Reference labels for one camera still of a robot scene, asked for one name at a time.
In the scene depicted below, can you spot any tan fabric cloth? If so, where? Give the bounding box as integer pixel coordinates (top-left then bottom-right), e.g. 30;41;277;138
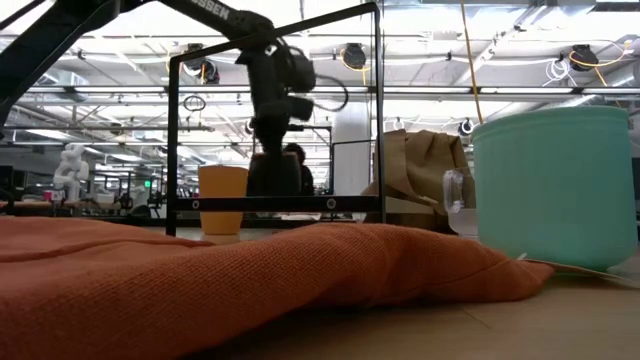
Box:
362;128;474;234

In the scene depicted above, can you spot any person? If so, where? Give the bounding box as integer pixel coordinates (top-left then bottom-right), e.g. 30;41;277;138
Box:
283;142;316;197

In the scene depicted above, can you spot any flat paper sheet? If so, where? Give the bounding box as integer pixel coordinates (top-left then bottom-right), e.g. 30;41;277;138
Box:
517;252;640;289

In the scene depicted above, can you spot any orange knit cloth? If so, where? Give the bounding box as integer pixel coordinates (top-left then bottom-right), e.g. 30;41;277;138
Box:
0;214;556;360

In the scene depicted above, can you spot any white robot figure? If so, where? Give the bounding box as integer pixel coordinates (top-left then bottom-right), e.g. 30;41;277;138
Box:
52;143;90;204

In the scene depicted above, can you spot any clear glass mug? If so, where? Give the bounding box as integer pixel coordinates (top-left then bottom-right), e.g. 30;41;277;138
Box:
442;168;481;237

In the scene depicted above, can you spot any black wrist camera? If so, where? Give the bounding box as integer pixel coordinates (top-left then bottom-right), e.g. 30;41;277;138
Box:
285;45;317;122

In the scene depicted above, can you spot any yellow hanging cable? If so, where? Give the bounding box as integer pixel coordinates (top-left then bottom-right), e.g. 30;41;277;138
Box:
459;0;485;125

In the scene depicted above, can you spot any black metal shelf frame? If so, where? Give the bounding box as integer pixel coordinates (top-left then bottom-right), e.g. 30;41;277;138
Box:
166;1;386;237

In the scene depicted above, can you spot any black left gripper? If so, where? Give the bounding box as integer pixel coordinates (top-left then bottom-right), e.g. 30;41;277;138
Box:
235;37;290;154

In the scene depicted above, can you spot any large mint green mug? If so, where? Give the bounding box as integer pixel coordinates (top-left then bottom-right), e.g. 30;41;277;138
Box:
470;105;632;272

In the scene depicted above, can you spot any black mug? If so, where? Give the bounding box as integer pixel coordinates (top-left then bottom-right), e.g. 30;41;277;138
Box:
246;151;302;198

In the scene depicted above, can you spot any orange plastic cup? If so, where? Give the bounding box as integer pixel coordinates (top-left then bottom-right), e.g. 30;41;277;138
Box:
198;164;250;236

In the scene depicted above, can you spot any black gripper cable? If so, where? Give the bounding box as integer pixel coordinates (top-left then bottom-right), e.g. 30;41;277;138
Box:
312;73;350;113

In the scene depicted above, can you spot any white coiled cable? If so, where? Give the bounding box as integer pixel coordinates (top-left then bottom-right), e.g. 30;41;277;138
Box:
544;57;571;87

